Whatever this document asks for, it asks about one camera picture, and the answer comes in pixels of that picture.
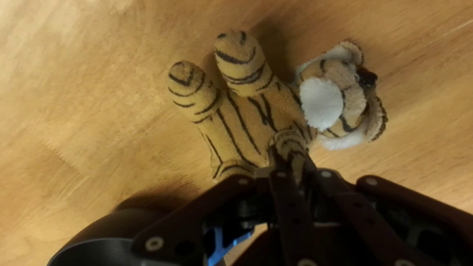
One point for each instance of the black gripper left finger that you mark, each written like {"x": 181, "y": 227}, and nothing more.
{"x": 204, "y": 230}

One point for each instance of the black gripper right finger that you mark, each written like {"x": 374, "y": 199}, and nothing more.
{"x": 324, "y": 220}

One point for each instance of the tiger plush toy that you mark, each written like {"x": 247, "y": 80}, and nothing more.
{"x": 247, "y": 114}

